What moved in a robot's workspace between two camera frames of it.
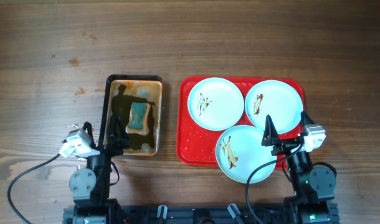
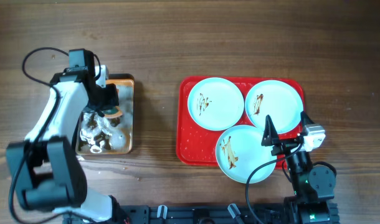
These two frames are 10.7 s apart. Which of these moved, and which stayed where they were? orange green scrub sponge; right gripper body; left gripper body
Moved: left gripper body; orange green scrub sponge
Stayed: right gripper body
